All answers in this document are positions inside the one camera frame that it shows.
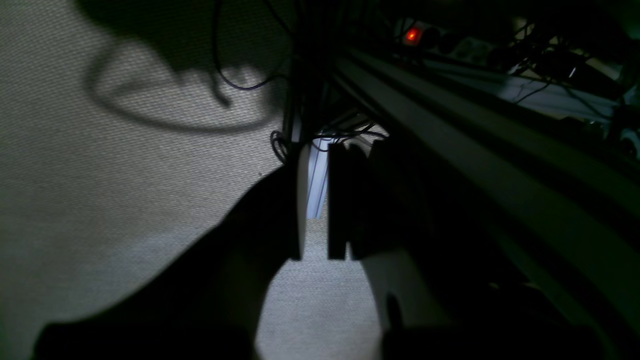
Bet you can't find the black power strip red switch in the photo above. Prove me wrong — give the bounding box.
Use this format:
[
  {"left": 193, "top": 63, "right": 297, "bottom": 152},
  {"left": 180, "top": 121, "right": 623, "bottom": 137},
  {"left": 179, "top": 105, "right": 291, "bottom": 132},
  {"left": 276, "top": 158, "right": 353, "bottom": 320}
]
[{"left": 393, "top": 17, "right": 500, "bottom": 66}]

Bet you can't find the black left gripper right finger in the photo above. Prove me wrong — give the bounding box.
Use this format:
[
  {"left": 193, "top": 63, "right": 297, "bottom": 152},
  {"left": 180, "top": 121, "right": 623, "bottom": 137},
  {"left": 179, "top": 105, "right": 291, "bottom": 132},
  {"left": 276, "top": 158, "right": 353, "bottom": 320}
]
[{"left": 327, "top": 140, "right": 605, "bottom": 360}]

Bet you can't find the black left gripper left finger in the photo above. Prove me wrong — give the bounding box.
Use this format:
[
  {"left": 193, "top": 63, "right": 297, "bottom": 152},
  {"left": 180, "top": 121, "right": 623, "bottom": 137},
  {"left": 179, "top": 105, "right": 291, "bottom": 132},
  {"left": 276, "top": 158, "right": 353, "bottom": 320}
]
[{"left": 32, "top": 144, "right": 310, "bottom": 360}]

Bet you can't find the aluminium frame rail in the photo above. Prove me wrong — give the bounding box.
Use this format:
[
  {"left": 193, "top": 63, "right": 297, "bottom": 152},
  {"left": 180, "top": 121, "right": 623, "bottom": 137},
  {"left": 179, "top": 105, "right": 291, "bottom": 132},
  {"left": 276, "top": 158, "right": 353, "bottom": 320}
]
[{"left": 331, "top": 48, "right": 639, "bottom": 360}]

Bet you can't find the thin black cable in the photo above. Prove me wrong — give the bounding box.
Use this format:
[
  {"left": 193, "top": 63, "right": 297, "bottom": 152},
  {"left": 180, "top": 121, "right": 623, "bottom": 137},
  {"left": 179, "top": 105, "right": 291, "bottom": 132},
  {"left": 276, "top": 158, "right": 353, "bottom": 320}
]
[{"left": 212, "top": 0, "right": 291, "bottom": 92}]

